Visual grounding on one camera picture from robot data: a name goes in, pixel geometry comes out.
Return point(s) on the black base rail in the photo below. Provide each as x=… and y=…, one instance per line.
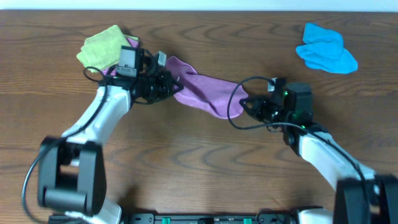
x=262, y=218

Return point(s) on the bottom green folded cloth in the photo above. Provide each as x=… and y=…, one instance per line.
x=132, y=38

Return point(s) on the green folded cloth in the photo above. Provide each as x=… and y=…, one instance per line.
x=103, y=49
x=132, y=38

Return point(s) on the blue microfiber cloth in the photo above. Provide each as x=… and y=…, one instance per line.
x=323, y=49

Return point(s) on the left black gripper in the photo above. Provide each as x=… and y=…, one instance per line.
x=168, y=83

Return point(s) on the purple folded cloth in stack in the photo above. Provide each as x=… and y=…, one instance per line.
x=133, y=42

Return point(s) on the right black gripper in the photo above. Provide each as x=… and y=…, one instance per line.
x=257, y=109

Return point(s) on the purple microfiber cloth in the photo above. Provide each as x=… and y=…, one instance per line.
x=217, y=97

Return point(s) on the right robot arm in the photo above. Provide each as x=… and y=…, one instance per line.
x=361, y=194

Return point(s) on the top green folded cloth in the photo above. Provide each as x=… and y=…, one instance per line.
x=103, y=49

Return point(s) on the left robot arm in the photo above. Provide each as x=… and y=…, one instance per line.
x=72, y=177

